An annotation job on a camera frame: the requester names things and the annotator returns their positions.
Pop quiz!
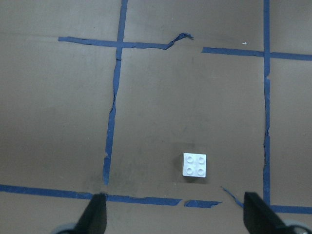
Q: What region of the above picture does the white block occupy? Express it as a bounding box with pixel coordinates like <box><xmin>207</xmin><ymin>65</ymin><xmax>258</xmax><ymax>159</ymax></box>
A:
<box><xmin>182</xmin><ymin>153</ymin><xmax>207</xmax><ymax>178</ymax></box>

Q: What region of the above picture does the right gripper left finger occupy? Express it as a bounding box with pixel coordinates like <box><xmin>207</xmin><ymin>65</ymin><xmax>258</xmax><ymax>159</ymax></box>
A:
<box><xmin>73</xmin><ymin>193</ymin><xmax>107</xmax><ymax>234</ymax></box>

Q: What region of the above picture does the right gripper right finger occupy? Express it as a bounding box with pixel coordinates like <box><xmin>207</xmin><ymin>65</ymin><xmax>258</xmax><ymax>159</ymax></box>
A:
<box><xmin>243</xmin><ymin>192</ymin><xmax>293</xmax><ymax>234</ymax></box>

